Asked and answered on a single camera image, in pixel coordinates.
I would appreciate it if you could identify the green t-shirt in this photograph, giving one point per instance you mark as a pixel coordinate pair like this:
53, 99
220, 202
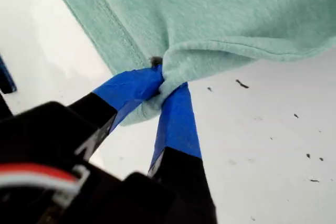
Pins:
210, 11

